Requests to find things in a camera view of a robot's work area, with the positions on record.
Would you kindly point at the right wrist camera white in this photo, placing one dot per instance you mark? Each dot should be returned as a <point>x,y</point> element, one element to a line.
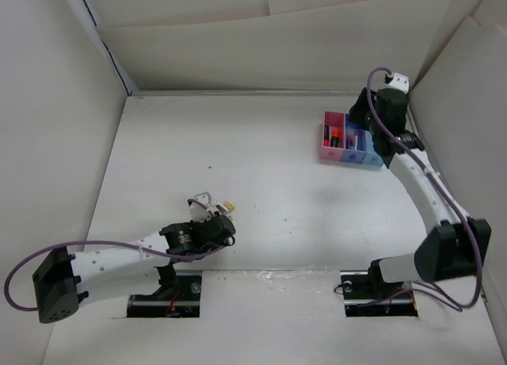
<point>395,80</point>

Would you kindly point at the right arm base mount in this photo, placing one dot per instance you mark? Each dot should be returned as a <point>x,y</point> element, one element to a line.
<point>365,294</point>

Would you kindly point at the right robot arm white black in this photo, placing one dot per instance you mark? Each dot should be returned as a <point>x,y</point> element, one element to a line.
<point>456,243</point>

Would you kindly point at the pink highlighter black body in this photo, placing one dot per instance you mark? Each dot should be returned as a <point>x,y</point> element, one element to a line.
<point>326,135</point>

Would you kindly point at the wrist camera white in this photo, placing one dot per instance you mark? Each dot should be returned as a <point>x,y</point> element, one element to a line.
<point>395,80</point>
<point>200,207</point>

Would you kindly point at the light blue container box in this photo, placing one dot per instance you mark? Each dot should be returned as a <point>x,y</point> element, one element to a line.
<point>371,157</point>

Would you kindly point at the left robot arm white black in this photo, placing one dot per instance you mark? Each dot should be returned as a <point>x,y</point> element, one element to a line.
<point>65,282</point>

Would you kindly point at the white marker pink cap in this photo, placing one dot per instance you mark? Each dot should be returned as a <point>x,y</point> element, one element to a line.
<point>356,140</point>

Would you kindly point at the orange highlighter black body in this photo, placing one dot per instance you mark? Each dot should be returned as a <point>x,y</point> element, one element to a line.
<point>335,138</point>

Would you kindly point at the dark blue container box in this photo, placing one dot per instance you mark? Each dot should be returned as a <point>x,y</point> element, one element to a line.
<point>353,156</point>

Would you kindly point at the tan eraser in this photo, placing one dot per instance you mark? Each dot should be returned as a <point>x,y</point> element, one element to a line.
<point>229,206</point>

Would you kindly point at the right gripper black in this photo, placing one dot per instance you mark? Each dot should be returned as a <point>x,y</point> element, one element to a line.
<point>361,104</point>

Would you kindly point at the pink container box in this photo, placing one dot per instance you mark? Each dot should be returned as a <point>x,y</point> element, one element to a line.
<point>335,120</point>

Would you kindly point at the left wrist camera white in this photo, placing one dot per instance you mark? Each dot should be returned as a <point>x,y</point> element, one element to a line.
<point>200,207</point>

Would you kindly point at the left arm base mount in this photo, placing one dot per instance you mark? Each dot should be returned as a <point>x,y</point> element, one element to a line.
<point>178,296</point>

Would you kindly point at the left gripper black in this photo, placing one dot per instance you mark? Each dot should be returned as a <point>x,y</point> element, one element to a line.
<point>192,224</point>

